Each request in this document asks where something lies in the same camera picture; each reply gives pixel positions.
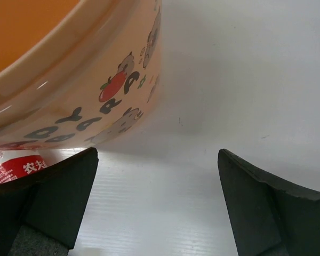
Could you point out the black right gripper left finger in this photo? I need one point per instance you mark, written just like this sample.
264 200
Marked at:
41 213

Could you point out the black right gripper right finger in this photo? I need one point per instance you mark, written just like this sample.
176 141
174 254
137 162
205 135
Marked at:
268 215

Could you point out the orange plastic bin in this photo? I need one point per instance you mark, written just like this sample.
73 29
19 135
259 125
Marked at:
76 73

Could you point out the red label plastic bottle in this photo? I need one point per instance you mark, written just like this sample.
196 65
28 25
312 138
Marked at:
15 164

